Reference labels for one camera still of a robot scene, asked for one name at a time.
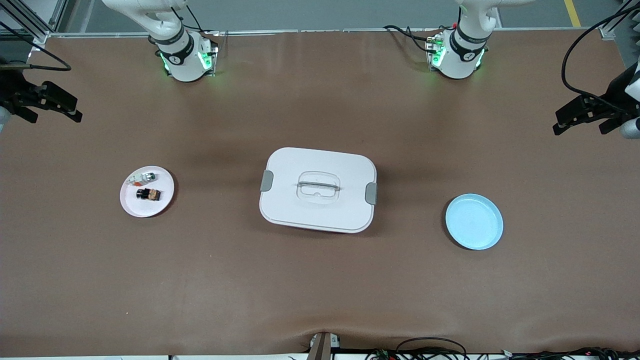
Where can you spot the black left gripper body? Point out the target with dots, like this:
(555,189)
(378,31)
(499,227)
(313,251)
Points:
(614,96)

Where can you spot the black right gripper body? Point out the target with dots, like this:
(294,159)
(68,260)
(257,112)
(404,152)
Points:
(13,92)

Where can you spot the black and orange switch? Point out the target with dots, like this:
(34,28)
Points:
(149,194)

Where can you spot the pink box with white lid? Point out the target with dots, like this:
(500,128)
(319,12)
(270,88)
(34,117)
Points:
(320,210)

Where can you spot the white grey orange connector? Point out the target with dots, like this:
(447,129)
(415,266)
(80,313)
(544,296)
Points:
(145,177)

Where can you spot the pink round plate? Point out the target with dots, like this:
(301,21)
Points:
(147,207)

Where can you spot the light blue round plate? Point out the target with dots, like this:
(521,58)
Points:
(475,225)

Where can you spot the aluminium frame profile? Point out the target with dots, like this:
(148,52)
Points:
(30,22)
(612,25)

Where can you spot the silver table edge rail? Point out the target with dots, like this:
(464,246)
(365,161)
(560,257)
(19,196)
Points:
(325,31)

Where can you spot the brown camera post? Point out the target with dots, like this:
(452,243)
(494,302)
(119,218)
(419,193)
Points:
(322,347)

